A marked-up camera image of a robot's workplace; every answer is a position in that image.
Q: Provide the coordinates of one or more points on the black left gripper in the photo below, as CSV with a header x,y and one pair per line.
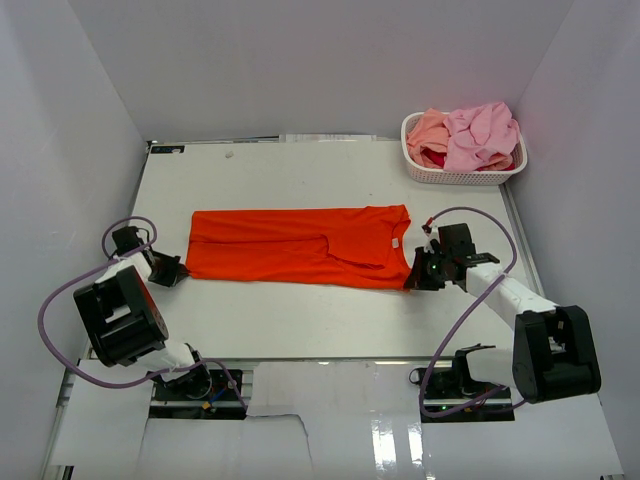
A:
x,y
172,276

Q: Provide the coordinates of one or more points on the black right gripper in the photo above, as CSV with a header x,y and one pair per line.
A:
x,y
417,279

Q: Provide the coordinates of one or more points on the orange t shirt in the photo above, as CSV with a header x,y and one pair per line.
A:
x,y
350,247

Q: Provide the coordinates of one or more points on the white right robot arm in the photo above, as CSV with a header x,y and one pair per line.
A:
x,y
552,356

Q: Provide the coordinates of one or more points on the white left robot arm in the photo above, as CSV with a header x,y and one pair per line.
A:
x,y
124,324

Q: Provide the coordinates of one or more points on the magenta t shirt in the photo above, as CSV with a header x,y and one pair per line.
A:
x,y
433,160

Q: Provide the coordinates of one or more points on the black table label sticker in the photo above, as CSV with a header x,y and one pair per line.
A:
x,y
166,149

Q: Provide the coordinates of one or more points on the peach t shirt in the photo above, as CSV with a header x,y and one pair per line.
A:
x,y
428,133

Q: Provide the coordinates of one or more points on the light pink t shirt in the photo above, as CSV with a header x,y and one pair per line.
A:
x,y
481,139

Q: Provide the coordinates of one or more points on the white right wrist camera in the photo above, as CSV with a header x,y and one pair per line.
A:
x,y
430,229

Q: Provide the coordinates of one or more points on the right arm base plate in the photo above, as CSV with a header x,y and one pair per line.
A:
x,y
462,400

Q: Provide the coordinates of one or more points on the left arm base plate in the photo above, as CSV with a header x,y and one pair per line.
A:
x,y
217,403

